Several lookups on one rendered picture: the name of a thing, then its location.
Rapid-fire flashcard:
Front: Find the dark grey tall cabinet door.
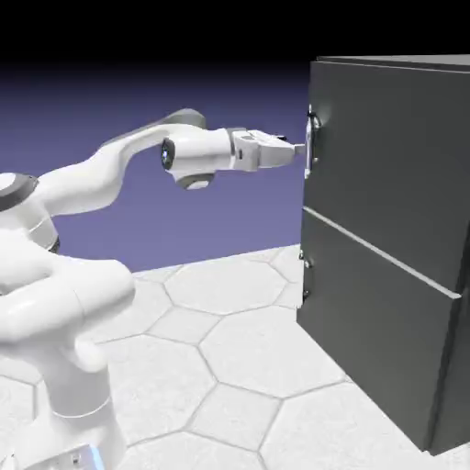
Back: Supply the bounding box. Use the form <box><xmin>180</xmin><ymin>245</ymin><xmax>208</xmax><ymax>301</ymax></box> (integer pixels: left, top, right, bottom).
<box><xmin>302</xmin><ymin>60</ymin><xmax>470</xmax><ymax>295</ymax></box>

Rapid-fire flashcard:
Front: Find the dark grey short cabinet door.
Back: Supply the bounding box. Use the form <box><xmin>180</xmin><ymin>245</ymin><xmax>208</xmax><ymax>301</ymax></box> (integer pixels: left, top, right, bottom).
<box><xmin>296</xmin><ymin>207</ymin><xmax>463</xmax><ymax>455</ymax></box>

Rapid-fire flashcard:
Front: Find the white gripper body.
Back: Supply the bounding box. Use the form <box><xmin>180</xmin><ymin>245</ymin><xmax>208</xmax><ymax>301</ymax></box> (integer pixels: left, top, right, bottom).
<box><xmin>255</xmin><ymin>129</ymin><xmax>297</xmax><ymax>171</ymax></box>

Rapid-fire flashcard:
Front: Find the long silver door handle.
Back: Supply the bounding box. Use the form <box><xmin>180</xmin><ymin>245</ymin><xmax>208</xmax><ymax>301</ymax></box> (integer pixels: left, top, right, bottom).
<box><xmin>303</xmin><ymin>103</ymin><xmax>323</xmax><ymax>181</ymax></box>

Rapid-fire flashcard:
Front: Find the dark grey cabinet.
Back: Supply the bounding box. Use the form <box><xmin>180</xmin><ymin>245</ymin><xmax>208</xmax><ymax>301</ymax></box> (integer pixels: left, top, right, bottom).
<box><xmin>296</xmin><ymin>54</ymin><xmax>470</xmax><ymax>457</ymax></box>

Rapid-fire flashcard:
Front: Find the short dark door handle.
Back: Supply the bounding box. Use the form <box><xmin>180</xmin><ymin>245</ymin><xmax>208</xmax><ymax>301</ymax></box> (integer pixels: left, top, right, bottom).
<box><xmin>298</xmin><ymin>249</ymin><xmax>314</xmax><ymax>299</ymax></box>

